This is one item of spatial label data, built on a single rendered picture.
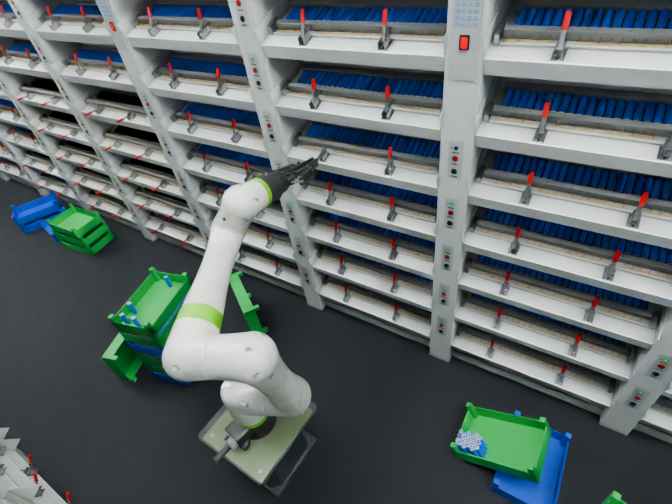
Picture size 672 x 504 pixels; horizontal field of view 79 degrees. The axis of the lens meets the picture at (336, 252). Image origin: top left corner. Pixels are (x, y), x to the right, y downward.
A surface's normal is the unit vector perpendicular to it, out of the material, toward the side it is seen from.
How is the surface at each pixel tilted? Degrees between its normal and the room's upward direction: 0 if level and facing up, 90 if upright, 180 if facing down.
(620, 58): 19
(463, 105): 90
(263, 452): 0
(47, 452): 0
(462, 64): 90
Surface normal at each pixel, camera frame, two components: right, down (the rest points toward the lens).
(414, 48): -0.29, -0.49
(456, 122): -0.52, 0.63
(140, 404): -0.12, -0.73
